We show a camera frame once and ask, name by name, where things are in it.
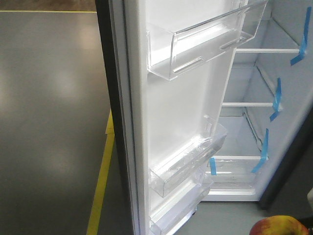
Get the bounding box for dark grey fridge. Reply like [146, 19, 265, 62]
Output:
[203, 0, 313, 209]

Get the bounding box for blue tape strip lower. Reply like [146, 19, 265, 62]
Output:
[251, 128, 269, 174]

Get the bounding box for blue tape strip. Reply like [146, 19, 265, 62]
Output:
[290, 6, 312, 66]
[269, 78, 282, 122]
[251, 128, 269, 174]

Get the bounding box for clear door bin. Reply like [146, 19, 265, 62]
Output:
[146, 0, 268, 81]
[149, 172, 213, 235]
[149, 123, 227, 197]

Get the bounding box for blue tape strip drawer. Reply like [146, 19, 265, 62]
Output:
[209, 157, 217, 176]

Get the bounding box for middle clear door bin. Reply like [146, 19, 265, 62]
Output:
[149, 123, 227, 197]

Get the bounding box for upper clear door bin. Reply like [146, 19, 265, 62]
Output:
[146, 0, 268, 81]

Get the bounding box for blue tape strip top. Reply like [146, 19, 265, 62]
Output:
[290, 6, 312, 66]

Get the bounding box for blue tape strip middle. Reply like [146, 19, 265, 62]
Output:
[269, 78, 282, 122]

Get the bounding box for red yellow apple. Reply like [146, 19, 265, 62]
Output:
[249, 215, 310, 235]

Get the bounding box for fridge door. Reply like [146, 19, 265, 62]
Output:
[94, 0, 269, 235]

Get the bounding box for lower clear door bin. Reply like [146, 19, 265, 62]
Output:
[149, 172, 213, 235]

